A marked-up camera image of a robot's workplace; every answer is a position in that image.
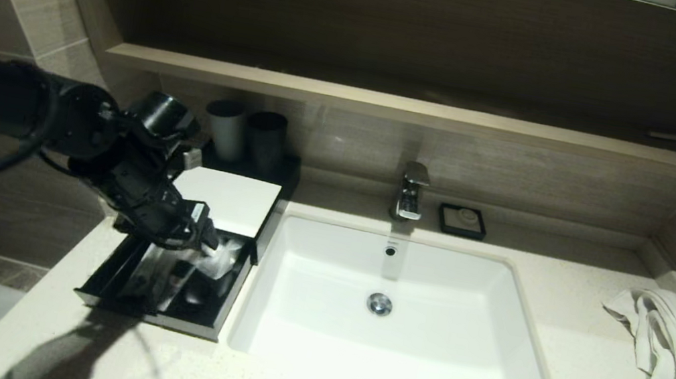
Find white sink basin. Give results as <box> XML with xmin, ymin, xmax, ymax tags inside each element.
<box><xmin>223</xmin><ymin>205</ymin><xmax>586</xmax><ymax>379</ymax></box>

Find black cup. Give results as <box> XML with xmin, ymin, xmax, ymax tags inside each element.
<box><xmin>240</xmin><ymin>110</ymin><xmax>292</xmax><ymax>178</ymax></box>

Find wooden wall shelf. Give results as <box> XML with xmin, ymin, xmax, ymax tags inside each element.
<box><xmin>102</xmin><ymin>42</ymin><xmax>676</xmax><ymax>177</ymax></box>

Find black soap dish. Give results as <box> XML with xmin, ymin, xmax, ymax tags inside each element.
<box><xmin>435</xmin><ymin>202</ymin><xmax>490</xmax><ymax>242</ymax></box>

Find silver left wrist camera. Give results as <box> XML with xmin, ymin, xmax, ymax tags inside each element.
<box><xmin>178</xmin><ymin>146</ymin><xmax>205</xmax><ymax>173</ymax></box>

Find chrome sink drain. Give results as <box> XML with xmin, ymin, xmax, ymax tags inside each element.
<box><xmin>365</xmin><ymin>291</ymin><xmax>395</xmax><ymax>319</ymax></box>

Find grey plastic cup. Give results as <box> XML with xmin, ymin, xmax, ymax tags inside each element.
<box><xmin>199</xmin><ymin>96</ymin><xmax>252</xmax><ymax>165</ymax></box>

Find chrome faucet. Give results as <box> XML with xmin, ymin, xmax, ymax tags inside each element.
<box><xmin>389</xmin><ymin>161</ymin><xmax>433</xmax><ymax>225</ymax></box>

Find round white soap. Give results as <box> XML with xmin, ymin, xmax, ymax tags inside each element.
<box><xmin>448</xmin><ymin>208</ymin><xmax>481</xmax><ymax>234</ymax></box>

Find black box with white top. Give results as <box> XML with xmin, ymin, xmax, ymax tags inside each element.
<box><xmin>162</xmin><ymin>133</ymin><xmax>305</xmax><ymax>270</ymax></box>

